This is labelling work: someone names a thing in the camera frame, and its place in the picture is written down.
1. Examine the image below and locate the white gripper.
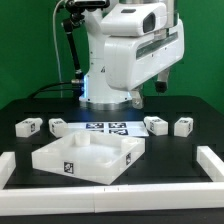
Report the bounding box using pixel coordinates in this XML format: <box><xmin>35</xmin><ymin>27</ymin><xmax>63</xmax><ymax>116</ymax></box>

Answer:
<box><xmin>104</xmin><ymin>20</ymin><xmax>184</xmax><ymax>109</ymax></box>

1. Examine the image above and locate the white square tabletop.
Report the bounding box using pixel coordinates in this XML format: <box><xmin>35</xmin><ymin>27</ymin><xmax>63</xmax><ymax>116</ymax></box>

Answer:
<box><xmin>32</xmin><ymin>131</ymin><xmax>145</xmax><ymax>185</ymax></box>

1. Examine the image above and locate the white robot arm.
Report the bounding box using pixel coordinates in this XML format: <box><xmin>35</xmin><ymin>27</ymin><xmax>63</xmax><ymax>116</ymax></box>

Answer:
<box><xmin>80</xmin><ymin>0</ymin><xmax>184</xmax><ymax>110</ymax></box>

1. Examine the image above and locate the white tag sheet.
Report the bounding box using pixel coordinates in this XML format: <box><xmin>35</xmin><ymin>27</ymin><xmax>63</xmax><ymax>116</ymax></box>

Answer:
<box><xmin>68</xmin><ymin>121</ymin><xmax>148</xmax><ymax>137</ymax></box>

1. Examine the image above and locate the white U-shaped fence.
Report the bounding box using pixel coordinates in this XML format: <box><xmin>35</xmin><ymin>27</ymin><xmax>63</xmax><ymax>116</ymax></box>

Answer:
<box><xmin>0</xmin><ymin>146</ymin><xmax>224</xmax><ymax>216</ymax></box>

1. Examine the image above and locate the black cable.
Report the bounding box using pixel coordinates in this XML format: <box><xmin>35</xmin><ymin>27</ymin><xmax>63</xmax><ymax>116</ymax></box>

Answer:
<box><xmin>27</xmin><ymin>81</ymin><xmax>83</xmax><ymax>99</ymax></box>

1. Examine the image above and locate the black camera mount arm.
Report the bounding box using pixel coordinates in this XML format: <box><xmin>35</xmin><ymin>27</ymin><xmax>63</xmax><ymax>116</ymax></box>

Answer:
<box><xmin>60</xmin><ymin>0</ymin><xmax>111</xmax><ymax>88</ymax></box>

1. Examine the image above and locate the white cable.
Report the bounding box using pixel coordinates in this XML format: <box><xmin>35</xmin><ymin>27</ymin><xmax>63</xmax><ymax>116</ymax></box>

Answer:
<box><xmin>52</xmin><ymin>0</ymin><xmax>66</xmax><ymax>98</ymax></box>

